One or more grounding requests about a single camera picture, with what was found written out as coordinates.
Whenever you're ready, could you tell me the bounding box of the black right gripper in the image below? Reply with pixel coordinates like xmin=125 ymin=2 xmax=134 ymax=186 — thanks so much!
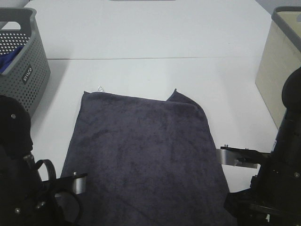
xmin=224 ymin=164 xmax=301 ymax=226

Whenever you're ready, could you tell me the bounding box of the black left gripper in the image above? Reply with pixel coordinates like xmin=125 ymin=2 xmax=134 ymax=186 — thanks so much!
xmin=14 ymin=181 xmax=82 ymax=226

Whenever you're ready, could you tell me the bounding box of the dark grey towel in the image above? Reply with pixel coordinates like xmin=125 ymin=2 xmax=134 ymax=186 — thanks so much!
xmin=62 ymin=91 xmax=236 ymax=226

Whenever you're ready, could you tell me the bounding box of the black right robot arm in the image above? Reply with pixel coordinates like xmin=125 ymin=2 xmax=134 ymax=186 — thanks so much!
xmin=216 ymin=69 xmax=301 ymax=226

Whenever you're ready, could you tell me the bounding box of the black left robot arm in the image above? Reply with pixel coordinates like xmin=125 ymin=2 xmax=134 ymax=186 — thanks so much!
xmin=0 ymin=96 xmax=83 ymax=226

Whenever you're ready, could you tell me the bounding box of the grey perforated plastic basket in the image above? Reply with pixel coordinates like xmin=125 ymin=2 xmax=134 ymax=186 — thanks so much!
xmin=0 ymin=7 xmax=50 ymax=116

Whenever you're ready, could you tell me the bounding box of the beige bin with grey rim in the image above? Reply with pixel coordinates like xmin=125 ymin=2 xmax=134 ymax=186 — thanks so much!
xmin=255 ymin=6 xmax=301 ymax=128

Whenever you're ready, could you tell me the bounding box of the blue cloth in basket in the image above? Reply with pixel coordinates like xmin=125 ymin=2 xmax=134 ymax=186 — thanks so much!
xmin=0 ymin=46 xmax=23 ymax=73

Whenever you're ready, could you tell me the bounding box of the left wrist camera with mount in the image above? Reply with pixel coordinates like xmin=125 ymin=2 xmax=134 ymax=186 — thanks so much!
xmin=42 ymin=173 xmax=87 ymax=194

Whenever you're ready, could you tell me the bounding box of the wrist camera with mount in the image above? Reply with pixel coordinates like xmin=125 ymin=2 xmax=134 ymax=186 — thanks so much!
xmin=42 ymin=173 xmax=87 ymax=194
xmin=215 ymin=145 xmax=270 ymax=169

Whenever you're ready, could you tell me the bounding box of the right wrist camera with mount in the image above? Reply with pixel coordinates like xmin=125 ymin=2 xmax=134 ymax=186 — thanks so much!
xmin=215 ymin=145 xmax=270 ymax=169

